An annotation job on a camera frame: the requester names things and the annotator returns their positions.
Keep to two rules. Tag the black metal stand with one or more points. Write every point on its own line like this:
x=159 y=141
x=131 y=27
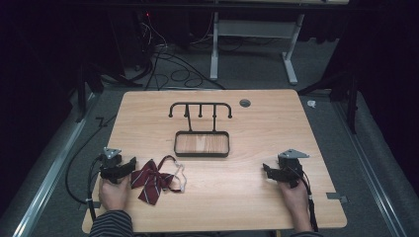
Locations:
x=351 y=98
x=82 y=95

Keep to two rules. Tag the grey metal floor rail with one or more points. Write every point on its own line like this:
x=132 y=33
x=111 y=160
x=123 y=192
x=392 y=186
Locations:
x=49 y=179
x=369 y=164

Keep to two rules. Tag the person's left hand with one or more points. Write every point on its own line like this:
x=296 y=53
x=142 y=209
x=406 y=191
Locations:
x=114 y=195

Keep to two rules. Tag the grey round table grommet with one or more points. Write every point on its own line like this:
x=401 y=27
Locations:
x=244 y=103

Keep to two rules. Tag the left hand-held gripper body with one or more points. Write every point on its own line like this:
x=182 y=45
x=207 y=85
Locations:
x=110 y=159

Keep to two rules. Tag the grey table bracket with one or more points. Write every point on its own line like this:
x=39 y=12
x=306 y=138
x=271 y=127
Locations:
x=90 y=205
x=336 y=197

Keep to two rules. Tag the white metal desk frame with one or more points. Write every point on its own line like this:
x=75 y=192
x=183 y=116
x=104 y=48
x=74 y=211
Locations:
x=214 y=52

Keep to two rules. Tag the small white floor scrap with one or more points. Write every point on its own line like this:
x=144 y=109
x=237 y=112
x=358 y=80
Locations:
x=311 y=103

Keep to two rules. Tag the dark red striped bow tie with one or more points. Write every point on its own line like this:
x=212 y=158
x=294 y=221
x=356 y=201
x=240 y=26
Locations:
x=152 y=179

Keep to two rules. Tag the person's right hand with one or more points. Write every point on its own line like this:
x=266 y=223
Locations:
x=295 y=199

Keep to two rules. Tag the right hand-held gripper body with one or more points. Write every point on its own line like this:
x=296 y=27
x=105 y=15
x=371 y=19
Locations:
x=290 y=166

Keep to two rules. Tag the black metal rack wooden tray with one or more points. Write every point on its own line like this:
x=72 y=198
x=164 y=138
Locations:
x=201 y=144

